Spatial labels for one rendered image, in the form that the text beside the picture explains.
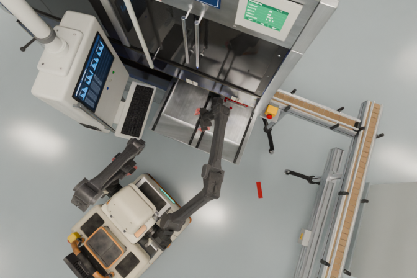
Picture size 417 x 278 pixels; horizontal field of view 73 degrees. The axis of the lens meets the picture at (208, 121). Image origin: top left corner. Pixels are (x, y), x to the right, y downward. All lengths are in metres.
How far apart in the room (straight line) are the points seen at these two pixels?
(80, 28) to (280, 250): 2.48
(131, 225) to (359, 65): 2.98
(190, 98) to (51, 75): 0.95
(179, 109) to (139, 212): 0.86
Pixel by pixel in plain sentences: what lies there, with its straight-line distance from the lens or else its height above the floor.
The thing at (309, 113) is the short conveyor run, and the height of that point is 0.93.
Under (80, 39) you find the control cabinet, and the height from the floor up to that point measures 1.57.
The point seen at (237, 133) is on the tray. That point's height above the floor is 0.88.
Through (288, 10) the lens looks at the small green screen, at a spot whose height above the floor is 2.03.
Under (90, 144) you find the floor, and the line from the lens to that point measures 3.11.
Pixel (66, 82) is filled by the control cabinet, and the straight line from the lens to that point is 1.56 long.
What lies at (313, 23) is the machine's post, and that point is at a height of 2.00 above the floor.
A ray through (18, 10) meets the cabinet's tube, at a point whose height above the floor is 1.92.
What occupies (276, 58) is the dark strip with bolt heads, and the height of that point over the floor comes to 1.69.
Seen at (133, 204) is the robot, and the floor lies 1.36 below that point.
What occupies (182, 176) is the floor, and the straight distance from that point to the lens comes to 2.86.
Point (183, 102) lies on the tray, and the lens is 2.09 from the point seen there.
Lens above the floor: 2.85
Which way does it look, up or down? 75 degrees down
